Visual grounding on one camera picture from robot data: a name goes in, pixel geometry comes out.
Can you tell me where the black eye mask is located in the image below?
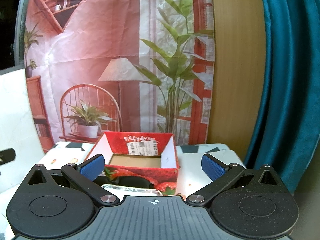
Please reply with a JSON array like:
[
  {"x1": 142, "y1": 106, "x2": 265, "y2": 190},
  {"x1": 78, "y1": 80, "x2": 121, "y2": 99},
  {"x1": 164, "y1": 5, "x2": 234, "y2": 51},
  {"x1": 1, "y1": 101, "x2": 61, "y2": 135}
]
[{"x1": 93, "y1": 176, "x2": 155, "y2": 189}]

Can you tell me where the red strawberry cardboard box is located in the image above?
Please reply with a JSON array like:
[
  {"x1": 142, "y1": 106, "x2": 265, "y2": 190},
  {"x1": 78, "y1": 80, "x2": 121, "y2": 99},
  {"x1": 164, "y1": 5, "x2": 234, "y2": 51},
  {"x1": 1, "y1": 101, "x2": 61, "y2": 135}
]
[{"x1": 85, "y1": 131, "x2": 180, "y2": 196}]

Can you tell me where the clear bag with green cable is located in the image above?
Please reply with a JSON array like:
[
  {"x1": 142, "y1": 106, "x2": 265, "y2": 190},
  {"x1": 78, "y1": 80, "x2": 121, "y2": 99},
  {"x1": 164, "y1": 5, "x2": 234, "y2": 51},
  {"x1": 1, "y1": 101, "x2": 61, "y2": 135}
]
[{"x1": 101, "y1": 184, "x2": 163, "y2": 198}]

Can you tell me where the printed living room backdrop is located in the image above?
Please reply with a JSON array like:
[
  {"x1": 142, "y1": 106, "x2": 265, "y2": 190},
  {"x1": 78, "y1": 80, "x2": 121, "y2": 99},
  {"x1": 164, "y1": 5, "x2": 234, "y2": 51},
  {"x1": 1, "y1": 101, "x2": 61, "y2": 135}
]
[{"x1": 23, "y1": 0, "x2": 215, "y2": 152}]

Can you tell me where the cartoon printed table mat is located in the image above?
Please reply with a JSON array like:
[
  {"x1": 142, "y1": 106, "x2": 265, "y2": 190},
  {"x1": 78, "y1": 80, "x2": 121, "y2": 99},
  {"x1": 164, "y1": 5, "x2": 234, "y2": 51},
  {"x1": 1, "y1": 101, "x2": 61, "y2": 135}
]
[{"x1": 0, "y1": 141, "x2": 247, "y2": 240}]

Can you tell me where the teal curtain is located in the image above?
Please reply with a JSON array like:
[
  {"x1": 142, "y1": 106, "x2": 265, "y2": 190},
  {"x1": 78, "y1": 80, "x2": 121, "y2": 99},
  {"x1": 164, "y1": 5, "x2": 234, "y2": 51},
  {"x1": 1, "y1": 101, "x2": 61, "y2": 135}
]
[{"x1": 245, "y1": 0, "x2": 319, "y2": 192}]

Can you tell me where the wooden panel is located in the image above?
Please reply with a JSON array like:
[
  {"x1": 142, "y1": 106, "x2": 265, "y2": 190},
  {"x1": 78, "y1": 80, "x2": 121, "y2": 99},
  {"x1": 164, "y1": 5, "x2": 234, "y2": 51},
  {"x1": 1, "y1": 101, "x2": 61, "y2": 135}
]
[{"x1": 207, "y1": 0, "x2": 266, "y2": 159}]

